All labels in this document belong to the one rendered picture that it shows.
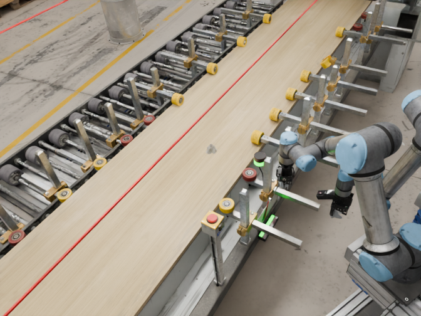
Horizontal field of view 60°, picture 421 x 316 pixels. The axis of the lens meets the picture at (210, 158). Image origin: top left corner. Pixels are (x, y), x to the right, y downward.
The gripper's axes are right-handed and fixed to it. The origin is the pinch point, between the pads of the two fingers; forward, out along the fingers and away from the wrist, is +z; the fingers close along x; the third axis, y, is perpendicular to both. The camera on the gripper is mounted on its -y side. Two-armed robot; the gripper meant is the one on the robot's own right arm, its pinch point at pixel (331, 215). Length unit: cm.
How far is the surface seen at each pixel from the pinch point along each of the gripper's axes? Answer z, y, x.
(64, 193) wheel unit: -8, -131, -63
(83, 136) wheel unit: -21, -142, -32
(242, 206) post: -20, -35, -31
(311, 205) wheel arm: -3.4, -10.6, -1.5
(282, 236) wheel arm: -2.8, -16.0, -26.0
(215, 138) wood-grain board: -7, -80, 16
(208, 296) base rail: 13, -36, -65
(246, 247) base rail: 12.6, -32.9, -31.7
